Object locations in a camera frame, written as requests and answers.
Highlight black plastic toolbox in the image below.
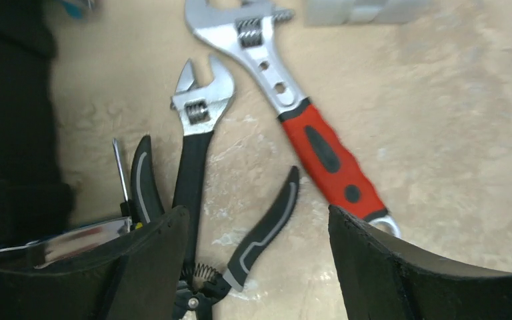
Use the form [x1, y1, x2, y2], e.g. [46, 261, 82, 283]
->
[0, 0, 133, 270]

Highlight red handled adjustable wrench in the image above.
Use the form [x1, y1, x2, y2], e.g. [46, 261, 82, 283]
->
[185, 1, 401, 237]

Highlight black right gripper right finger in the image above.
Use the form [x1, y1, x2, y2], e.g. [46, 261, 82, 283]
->
[329, 205, 512, 320]

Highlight small black adjustable wrench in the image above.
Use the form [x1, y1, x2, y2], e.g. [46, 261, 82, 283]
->
[171, 54, 235, 275]

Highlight black multi pliers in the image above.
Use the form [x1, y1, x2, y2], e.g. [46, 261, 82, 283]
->
[130, 134, 301, 320]

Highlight green white bit box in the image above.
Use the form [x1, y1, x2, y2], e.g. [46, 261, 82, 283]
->
[305, 0, 431, 26]

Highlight yellow handled screwdriver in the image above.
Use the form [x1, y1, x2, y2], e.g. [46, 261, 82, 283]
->
[112, 138, 143, 230]

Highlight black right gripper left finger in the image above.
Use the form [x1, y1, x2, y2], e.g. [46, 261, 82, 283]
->
[0, 206, 189, 319]

